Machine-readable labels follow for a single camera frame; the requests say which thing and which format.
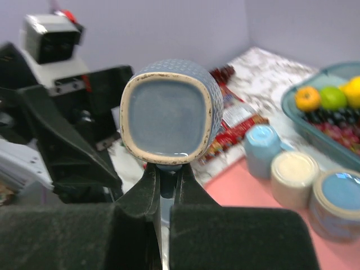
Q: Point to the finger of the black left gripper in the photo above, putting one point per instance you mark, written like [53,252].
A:
[86,100]

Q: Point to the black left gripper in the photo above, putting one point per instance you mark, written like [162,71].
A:
[80,174]

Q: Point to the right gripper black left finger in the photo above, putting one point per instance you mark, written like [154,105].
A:
[143,199]

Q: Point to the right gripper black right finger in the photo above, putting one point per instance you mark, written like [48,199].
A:
[192,202]

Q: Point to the small grey-purple mug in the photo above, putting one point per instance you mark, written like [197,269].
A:
[170,112]

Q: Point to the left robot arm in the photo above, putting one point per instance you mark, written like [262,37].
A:
[23,163]

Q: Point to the light blue faceted mug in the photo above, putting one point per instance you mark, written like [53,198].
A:
[262,144]

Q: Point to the cream ceramic mug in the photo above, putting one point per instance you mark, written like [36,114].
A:
[292,177]

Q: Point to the blue-bottom beige mug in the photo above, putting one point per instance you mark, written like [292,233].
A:
[334,206]

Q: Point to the pink plastic tray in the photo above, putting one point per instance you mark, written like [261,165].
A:
[265,236]

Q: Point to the colourful candy bag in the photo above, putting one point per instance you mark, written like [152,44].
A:
[238,118]

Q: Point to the red grape bunch on table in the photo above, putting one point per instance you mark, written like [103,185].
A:
[223,74]

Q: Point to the small orange toy fruit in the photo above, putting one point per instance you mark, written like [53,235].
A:
[307,99]

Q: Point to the teal plastic fruit container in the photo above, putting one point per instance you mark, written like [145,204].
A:
[334,75]

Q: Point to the dark grapes in container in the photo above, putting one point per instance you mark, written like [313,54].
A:
[340,125]

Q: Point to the green toy lime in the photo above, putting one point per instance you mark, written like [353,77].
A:
[332,98]

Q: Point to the yellow toy lemon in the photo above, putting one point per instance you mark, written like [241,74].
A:
[351,90]

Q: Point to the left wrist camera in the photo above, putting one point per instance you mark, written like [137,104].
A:
[51,37]

